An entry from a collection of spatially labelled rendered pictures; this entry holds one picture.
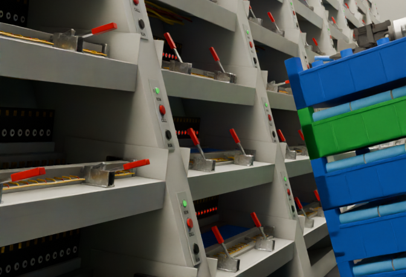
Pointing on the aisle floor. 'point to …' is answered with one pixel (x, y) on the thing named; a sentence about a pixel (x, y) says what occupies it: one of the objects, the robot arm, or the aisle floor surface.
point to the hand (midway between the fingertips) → (334, 58)
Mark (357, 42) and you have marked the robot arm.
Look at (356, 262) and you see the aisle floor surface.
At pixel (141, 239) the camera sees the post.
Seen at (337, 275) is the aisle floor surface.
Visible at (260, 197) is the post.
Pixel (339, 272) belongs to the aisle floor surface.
